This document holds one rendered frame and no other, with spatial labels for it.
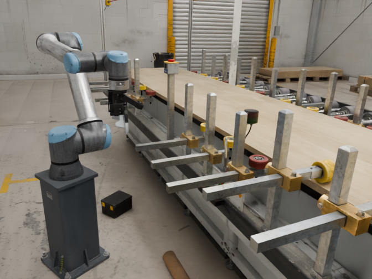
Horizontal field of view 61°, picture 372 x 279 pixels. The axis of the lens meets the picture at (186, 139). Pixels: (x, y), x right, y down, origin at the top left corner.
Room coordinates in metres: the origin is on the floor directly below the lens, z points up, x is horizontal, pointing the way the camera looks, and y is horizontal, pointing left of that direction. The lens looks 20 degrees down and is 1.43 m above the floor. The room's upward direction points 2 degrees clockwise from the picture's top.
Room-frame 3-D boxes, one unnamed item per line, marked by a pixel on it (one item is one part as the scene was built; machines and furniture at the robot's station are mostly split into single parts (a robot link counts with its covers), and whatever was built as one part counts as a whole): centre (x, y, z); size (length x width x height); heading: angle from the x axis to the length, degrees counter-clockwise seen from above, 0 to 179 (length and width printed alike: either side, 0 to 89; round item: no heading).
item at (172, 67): (1.93, 0.10, 1.18); 0.07 x 0.07 x 0.08; 25
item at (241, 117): (1.25, -0.22, 0.87); 0.03 x 0.03 x 0.48; 25
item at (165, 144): (1.62, 0.06, 0.82); 0.43 x 0.03 x 0.04; 115
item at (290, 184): (1.00, -0.34, 0.95); 0.13 x 0.06 x 0.05; 25
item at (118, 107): (1.46, 0.32, 1.08); 0.09 x 0.08 x 0.12; 110
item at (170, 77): (1.94, 0.10, 0.93); 0.05 x 0.04 x 0.45; 25
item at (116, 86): (1.46, 0.32, 1.16); 0.10 x 0.09 x 0.05; 20
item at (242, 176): (1.23, -0.23, 0.85); 0.13 x 0.06 x 0.05; 25
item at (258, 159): (1.24, -0.31, 0.85); 0.08 x 0.08 x 0.11
